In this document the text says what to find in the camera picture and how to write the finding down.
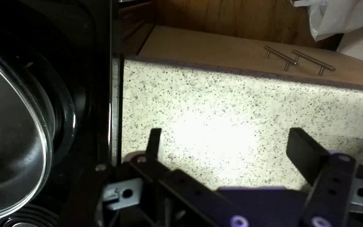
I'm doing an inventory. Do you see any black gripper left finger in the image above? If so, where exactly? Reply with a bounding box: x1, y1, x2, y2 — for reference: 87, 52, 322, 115
122, 128, 249, 227

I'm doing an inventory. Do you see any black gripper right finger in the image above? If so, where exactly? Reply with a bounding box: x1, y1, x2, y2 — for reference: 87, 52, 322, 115
285, 126, 358, 227

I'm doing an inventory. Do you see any brown base cabinet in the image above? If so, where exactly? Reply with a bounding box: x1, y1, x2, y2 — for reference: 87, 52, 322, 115
136, 24, 363, 92

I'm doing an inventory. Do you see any white cloth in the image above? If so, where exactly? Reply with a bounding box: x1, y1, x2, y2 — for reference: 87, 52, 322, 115
292, 0, 363, 42

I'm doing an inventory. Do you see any dark round bowl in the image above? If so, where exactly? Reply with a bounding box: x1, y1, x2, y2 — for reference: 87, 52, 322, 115
0, 37, 78, 225

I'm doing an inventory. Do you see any metal bar cabinet handle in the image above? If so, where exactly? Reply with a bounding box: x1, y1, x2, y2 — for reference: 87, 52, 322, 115
263, 45, 300, 72
291, 48, 336, 77

